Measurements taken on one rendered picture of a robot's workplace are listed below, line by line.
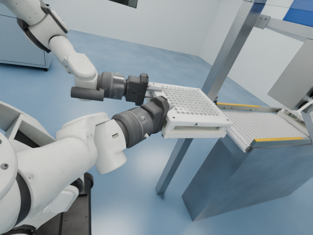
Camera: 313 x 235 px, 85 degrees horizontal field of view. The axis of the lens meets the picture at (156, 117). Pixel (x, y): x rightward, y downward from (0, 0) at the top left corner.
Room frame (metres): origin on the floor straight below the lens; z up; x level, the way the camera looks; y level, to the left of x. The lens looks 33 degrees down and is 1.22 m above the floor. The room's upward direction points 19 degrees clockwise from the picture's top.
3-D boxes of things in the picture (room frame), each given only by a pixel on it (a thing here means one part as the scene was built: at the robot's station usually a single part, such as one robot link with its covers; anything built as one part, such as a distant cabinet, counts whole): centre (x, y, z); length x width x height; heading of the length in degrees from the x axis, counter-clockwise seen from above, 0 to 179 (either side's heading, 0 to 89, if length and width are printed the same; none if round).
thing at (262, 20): (0.81, -0.26, 1.26); 0.05 x 0.01 x 0.04; 29
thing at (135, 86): (0.54, 0.13, 0.94); 0.12 x 0.10 x 0.13; 110
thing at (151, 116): (0.38, 0.02, 0.94); 0.12 x 0.10 x 0.13; 150
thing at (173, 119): (0.57, -0.09, 0.94); 0.25 x 0.24 x 0.02; 28
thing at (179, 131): (0.57, -0.09, 0.90); 0.24 x 0.24 x 0.02; 28
